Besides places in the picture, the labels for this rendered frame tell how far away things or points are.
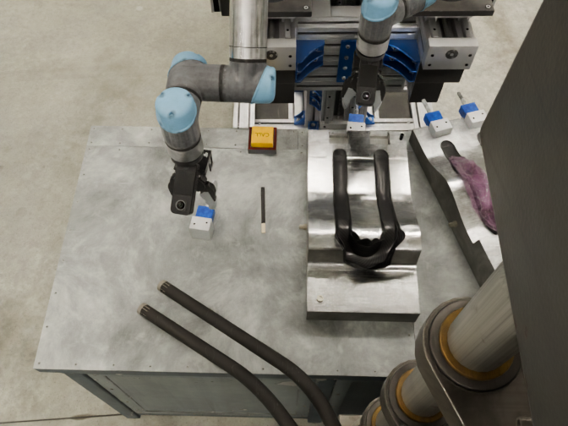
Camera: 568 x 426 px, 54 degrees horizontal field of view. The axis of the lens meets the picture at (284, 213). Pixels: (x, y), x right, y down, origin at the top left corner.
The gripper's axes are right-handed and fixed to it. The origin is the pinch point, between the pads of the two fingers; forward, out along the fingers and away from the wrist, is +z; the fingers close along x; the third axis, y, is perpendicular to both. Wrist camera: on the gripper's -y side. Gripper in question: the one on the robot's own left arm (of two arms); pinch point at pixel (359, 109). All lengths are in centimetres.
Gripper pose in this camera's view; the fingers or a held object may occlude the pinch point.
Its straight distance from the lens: 153.0
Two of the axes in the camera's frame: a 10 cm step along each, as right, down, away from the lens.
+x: -9.9, -1.0, 0.5
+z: -0.1, 5.0, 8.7
